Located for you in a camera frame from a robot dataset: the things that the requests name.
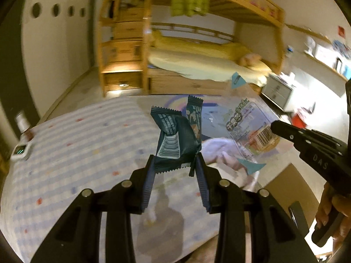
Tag dark teal snack wrapper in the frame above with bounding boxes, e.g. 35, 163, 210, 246
150, 105, 202, 174
186, 95, 204, 143

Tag wooden stair drawers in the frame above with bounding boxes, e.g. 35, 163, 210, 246
99, 0, 150, 98

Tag white wardrobe with round holes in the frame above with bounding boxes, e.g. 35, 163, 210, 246
0, 0, 95, 156

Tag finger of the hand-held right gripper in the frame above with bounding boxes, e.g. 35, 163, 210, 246
271, 121, 351, 195

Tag person's right hand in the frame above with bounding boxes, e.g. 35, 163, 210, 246
315, 183, 351, 254

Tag checkered dotted tablecloth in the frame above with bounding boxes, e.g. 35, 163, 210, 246
0, 94, 294, 263

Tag white drawer unit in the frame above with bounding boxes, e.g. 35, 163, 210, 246
262, 73, 297, 110

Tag pink plush toy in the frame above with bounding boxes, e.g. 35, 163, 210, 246
238, 53, 262, 67

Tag wooden bunk bed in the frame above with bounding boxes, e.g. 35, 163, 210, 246
141, 0, 286, 96

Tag white handheld device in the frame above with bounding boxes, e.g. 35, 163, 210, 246
10, 141, 32, 161

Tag cream bed sheet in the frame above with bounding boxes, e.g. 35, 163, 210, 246
148, 48, 272, 84

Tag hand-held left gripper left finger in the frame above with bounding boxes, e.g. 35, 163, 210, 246
30, 155, 155, 263

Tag yellow blanket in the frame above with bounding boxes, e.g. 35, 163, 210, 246
151, 30, 253, 61

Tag clear printed plastic bag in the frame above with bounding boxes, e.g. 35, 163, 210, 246
201, 72, 292, 191

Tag wooden wall shelf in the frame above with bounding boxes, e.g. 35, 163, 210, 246
285, 23, 351, 81

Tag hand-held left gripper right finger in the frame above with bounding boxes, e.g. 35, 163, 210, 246
192, 153, 316, 263

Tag white spray bottle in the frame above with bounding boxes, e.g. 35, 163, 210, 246
15, 111, 35, 140

